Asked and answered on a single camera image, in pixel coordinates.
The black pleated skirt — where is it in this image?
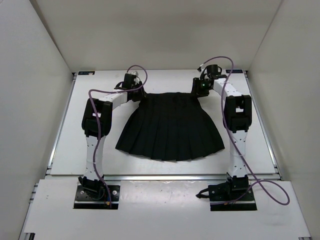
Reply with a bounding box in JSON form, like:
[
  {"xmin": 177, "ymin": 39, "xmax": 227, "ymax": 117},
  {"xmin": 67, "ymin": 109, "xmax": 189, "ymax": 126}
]
[{"xmin": 115, "ymin": 92, "xmax": 225, "ymax": 161}]

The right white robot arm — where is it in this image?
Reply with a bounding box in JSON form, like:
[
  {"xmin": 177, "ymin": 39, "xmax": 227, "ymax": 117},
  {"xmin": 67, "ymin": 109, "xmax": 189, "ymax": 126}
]
[{"xmin": 191, "ymin": 64, "xmax": 252, "ymax": 200}]

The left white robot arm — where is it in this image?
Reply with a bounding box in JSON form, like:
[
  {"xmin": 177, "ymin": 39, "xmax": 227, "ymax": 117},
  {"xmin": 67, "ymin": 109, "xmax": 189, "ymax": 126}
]
[{"xmin": 79, "ymin": 70, "xmax": 146, "ymax": 204}]

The right blue corner label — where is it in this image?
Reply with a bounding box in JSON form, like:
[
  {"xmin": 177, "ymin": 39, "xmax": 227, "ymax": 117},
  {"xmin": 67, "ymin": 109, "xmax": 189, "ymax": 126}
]
[{"xmin": 225, "ymin": 69, "xmax": 244, "ymax": 74}]

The blue corner label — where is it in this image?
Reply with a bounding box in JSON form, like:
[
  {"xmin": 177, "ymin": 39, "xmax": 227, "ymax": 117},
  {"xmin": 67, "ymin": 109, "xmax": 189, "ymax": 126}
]
[
  {"xmin": 78, "ymin": 71, "xmax": 95, "ymax": 76},
  {"xmin": 225, "ymin": 69, "xmax": 244, "ymax": 74}
]

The left blue corner label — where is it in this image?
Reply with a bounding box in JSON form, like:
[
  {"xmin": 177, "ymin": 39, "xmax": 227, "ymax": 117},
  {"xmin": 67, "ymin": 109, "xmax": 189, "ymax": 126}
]
[{"xmin": 78, "ymin": 71, "xmax": 95, "ymax": 76}]

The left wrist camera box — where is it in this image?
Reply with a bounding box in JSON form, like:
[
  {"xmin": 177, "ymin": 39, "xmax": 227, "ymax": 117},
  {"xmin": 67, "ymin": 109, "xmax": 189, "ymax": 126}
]
[{"xmin": 130, "ymin": 70, "xmax": 141, "ymax": 85}]

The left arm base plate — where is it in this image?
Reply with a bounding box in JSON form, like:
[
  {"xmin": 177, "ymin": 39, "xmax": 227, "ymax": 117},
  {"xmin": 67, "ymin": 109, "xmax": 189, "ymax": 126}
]
[{"xmin": 73, "ymin": 183, "xmax": 121, "ymax": 210}]

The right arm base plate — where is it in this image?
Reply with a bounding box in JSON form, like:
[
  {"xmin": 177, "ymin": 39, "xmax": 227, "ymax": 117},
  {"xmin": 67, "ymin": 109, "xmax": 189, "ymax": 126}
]
[{"xmin": 195, "ymin": 182, "xmax": 258, "ymax": 212}]

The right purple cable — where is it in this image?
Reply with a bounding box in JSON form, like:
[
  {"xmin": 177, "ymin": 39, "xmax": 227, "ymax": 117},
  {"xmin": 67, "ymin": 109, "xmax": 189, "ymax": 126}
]
[{"xmin": 198, "ymin": 55, "xmax": 291, "ymax": 206}]

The aluminium table rail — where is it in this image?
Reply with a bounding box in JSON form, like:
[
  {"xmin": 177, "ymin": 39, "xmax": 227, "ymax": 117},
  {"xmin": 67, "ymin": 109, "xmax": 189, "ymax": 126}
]
[{"xmin": 45, "ymin": 173, "xmax": 281, "ymax": 181}]

